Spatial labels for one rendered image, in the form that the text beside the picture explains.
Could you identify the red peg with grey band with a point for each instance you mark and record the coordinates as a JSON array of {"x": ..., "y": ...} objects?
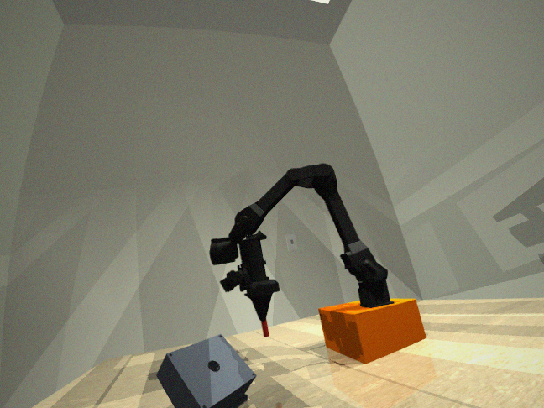
[{"x": 265, "y": 329}]

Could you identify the grey sloped panel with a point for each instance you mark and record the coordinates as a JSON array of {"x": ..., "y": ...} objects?
[{"x": 207, "y": 374}]

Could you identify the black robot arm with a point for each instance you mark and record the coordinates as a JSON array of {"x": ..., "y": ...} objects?
[{"x": 357, "y": 258}]

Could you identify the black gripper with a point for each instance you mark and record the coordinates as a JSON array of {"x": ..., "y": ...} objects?
[{"x": 260, "y": 288}]

